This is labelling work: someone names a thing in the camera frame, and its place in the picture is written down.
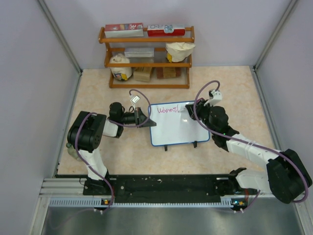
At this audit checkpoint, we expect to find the red white box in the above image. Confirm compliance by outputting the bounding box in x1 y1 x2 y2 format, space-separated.
147 24 186 37
104 23 144 38

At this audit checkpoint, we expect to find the red white box right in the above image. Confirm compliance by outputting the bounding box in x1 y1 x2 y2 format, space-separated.
147 24 186 37

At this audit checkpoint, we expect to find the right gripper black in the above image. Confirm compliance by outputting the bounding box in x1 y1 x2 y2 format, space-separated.
186 99 217 135

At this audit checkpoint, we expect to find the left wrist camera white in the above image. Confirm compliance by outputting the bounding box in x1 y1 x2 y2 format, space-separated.
130 95 140 107

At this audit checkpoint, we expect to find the cream paper bag upper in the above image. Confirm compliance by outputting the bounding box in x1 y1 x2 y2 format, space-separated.
165 42 196 63

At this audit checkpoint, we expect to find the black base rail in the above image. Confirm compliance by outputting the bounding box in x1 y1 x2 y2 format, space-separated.
56 174 246 204

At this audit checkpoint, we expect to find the wooden three-tier shelf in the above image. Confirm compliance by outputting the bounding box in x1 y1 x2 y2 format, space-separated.
98 26 195 89

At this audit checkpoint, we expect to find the tan brown block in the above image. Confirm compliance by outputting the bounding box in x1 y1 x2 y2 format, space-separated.
133 67 153 82

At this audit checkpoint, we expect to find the red white box left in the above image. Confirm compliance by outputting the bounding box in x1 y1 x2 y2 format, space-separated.
104 23 144 38

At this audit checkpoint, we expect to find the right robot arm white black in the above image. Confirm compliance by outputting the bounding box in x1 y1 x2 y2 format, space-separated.
185 99 313 204

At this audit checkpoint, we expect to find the blue framed whiteboard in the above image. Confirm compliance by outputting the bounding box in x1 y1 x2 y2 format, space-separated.
148 101 210 147

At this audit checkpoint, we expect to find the reddish brown block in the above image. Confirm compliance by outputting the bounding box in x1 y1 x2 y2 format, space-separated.
156 67 181 79

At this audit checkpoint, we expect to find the white flour bag lower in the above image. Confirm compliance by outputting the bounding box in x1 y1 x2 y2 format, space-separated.
110 53 133 81

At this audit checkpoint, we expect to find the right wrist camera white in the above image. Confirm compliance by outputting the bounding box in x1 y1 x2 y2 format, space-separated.
204 89 223 107

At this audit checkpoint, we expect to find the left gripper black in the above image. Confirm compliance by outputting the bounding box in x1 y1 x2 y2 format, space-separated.
119 107 156 128

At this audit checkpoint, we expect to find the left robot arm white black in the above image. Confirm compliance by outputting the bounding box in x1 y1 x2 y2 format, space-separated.
67 102 157 196

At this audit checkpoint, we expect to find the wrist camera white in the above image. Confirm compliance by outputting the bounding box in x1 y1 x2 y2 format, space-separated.
204 89 223 107
130 95 140 107

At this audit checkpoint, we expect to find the clear glass bottle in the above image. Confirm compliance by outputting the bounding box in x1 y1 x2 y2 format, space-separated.
66 142 81 162

